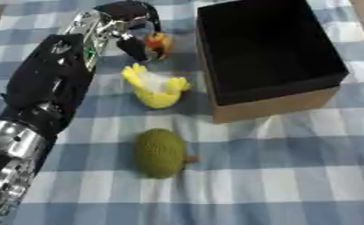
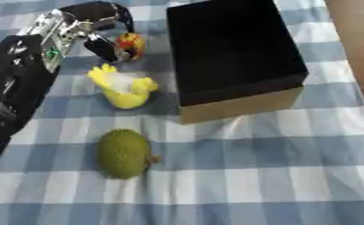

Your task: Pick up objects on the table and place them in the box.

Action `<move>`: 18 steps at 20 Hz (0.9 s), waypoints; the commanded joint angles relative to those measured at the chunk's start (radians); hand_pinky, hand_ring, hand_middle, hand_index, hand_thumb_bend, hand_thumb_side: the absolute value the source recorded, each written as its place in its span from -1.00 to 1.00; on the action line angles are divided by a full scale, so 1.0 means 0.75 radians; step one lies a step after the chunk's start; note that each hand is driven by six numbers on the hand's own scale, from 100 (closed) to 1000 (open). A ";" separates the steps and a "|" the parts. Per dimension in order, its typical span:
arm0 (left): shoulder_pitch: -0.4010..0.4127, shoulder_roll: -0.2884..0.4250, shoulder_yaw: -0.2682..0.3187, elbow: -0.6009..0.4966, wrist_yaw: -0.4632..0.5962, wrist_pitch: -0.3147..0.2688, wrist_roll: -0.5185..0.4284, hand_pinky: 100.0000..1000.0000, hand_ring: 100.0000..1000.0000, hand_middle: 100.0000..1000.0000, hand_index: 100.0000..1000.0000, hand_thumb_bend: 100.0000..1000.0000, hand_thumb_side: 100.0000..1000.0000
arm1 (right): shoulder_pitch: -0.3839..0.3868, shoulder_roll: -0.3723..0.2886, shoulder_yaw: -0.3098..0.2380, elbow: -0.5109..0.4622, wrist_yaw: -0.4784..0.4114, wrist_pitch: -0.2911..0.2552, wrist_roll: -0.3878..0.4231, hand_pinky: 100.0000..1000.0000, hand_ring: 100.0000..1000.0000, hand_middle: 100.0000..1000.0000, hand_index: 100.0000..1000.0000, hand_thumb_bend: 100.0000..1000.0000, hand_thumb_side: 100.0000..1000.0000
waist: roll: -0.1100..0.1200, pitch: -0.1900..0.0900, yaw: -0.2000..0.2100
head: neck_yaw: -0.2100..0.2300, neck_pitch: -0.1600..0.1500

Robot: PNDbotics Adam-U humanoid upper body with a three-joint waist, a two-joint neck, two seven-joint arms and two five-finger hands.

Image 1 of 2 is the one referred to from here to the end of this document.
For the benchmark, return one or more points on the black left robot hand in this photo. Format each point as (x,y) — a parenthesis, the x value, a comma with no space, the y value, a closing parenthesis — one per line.
(133,17)

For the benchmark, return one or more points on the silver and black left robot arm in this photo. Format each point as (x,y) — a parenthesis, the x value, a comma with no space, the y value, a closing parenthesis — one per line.
(46,79)

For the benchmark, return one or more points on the cardboard box with black inside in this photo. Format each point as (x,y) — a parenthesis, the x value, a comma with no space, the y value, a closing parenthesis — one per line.
(272,58)

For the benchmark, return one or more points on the red and yellow toy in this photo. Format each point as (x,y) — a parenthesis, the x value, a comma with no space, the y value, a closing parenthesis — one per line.
(158,44)

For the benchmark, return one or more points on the green spiky durian toy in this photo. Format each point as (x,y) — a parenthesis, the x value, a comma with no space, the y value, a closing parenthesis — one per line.
(160,153)

